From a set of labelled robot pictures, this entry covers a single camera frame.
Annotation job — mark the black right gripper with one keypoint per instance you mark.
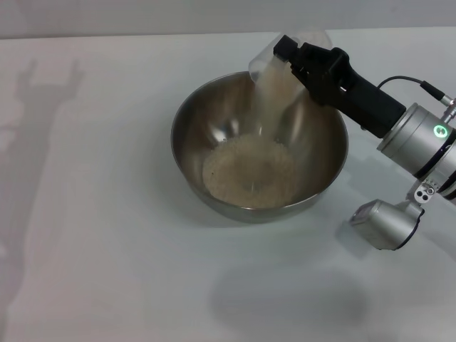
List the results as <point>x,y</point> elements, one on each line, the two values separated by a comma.
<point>356,96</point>

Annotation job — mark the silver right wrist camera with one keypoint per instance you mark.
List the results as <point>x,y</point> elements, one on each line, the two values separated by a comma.
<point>384,224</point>

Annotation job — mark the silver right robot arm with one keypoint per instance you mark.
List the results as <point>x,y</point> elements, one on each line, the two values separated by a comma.
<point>409,142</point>

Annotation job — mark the clear plastic measuring cup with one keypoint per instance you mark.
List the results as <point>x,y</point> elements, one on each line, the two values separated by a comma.
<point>263,64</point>

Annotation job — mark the white uncooked rice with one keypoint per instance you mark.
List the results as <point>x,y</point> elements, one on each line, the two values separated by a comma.
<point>249,178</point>

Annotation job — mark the stainless steel mixing bowl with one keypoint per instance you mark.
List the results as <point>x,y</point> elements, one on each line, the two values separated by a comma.
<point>196,142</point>

